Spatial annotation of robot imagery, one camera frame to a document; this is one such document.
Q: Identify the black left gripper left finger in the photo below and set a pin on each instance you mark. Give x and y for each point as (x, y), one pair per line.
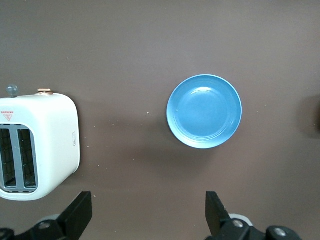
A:
(65, 225)

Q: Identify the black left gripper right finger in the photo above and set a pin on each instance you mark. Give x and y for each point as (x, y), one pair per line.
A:
(225, 230)

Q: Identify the blue plate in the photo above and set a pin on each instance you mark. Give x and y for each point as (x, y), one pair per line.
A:
(203, 112)

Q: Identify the white toaster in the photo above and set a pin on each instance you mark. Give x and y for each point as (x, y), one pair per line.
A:
(50, 140)

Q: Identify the brown table cloth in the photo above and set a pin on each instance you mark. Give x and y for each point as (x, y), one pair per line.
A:
(150, 50)

